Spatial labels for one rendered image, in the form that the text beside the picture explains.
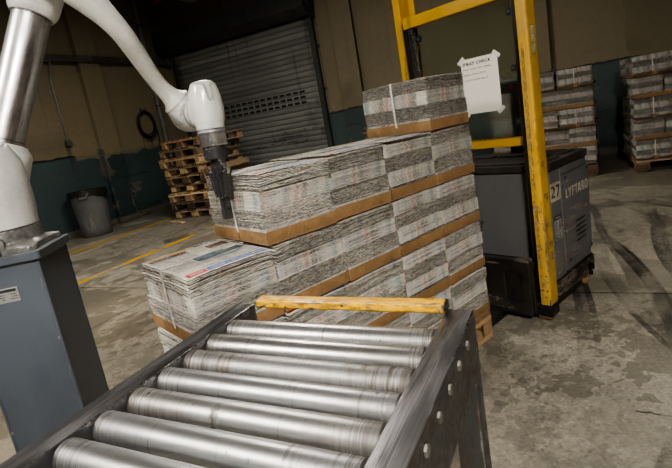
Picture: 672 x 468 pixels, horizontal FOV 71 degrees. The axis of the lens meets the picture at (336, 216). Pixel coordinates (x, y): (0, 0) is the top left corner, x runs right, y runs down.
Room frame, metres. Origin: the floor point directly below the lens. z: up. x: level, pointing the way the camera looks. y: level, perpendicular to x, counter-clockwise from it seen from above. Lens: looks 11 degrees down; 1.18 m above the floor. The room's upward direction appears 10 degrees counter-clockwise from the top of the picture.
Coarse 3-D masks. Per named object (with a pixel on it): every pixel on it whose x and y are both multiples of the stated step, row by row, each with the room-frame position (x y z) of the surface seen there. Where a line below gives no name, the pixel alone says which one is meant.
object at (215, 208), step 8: (256, 168) 1.70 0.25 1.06; (208, 176) 1.70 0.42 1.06; (208, 184) 1.71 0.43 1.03; (208, 192) 1.72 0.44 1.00; (216, 200) 1.69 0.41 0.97; (216, 208) 1.68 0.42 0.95; (216, 216) 1.70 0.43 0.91; (216, 224) 1.71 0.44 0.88; (224, 224) 1.66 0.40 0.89; (232, 224) 1.60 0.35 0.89
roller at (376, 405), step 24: (168, 384) 0.76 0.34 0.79; (192, 384) 0.74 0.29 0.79; (216, 384) 0.72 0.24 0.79; (240, 384) 0.70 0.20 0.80; (264, 384) 0.68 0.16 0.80; (288, 384) 0.67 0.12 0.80; (312, 384) 0.66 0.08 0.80; (312, 408) 0.62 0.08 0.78; (336, 408) 0.61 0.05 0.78; (360, 408) 0.59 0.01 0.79; (384, 408) 0.58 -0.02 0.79
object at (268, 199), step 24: (288, 168) 1.51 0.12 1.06; (312, 168) 1.56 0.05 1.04; (240, 192) 1.52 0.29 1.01; (264, 192) 1.45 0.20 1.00; (288, 192) 1.50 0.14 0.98; (312, 192) 1.56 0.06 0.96; (240, 216) 1.55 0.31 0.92; (264, 216) 1.44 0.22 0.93; (288, 216) 1.49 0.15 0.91; (312, 216) 1.54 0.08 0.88
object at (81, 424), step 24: (240, 312) 1.01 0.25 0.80; (192, 336) 0.92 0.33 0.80; (168, 360) 0.83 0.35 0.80; (120, 384) 0.76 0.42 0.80; (144, 384) 0.76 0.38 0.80; (96, 408) 0.70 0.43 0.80; (120, 408) 0.71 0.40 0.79; (48, 432) 0.65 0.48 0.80; (72, 432) 0.64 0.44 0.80; (24, 456) 0.60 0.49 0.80; (48, 456) 0.60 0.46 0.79
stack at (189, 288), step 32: (416, 192) 1.94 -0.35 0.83; (352, 224) 1.67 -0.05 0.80; (384, 224) 1.79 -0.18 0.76; (416, 224) 1.89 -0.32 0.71; (192, 256) 1.51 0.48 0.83; (224, 256) 1.43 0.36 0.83; (256, 256) 1.40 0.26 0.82; (288, 256) 1.48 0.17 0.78; (320, 256) 1.57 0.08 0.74; (352, 256) 1.65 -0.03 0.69; (416, 256) 1.88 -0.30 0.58; (160, 288) 1.44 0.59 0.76; (192, 288) 1.26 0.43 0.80; (224, 288) 1.32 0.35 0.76; (256, 288) 1.39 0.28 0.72; (288, 288) 1.46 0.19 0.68; (352, 288) 1.63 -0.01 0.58; (384, 288) 1.73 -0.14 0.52; (416, 288) 1.85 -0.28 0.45; (448, 288) 1.99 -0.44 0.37; (192, 320) 1.28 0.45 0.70; (288, 320) 1.46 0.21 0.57; (320, 320) 1.52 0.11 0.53; (352, 320) 1.62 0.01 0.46; (416, 320) 1.84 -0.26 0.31
